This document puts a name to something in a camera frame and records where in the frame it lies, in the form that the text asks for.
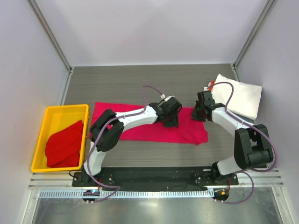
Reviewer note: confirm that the yellow plastic bin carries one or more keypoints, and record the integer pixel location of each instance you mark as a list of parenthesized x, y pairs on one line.
[(57, 118)]

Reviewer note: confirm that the left aluminium frame post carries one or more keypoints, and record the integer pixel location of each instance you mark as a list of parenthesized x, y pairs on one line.
[(39, 15)]

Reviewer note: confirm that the orange folded t-shirt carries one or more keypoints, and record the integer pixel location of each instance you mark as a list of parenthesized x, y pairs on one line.
[(210, 85)]

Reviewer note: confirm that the pink t-shirt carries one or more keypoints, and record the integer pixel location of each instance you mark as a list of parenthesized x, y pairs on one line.
[(189, 131)]

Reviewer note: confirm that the aluminium frame post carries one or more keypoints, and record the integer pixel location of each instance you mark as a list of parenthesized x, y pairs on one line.
[(266, 10), (39, 15)]

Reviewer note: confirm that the white slotted cable duct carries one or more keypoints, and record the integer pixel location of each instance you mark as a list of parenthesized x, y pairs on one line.
[(84, 193)]

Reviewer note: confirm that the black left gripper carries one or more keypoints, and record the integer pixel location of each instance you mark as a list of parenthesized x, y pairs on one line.
[(174, 122)]

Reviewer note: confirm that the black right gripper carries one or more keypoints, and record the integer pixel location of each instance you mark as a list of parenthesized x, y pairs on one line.
[(196, 115)]

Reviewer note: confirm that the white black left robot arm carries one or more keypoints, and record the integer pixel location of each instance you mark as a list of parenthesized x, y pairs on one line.
[(108, 128)]

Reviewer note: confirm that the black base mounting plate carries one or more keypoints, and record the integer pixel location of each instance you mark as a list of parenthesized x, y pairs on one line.
[(158, 179)]

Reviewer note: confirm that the white folded t-shirt on stack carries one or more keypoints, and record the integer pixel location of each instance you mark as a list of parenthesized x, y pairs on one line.
[(245, 97)]

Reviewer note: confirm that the right aluminium frame post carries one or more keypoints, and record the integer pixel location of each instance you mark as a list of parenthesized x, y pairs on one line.
[(266, 10)]

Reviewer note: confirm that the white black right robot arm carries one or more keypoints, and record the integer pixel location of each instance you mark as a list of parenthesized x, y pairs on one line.
[(251, 146)]

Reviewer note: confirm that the red t-shirt in bin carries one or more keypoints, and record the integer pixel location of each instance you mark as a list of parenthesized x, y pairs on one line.
[(63, 148)]

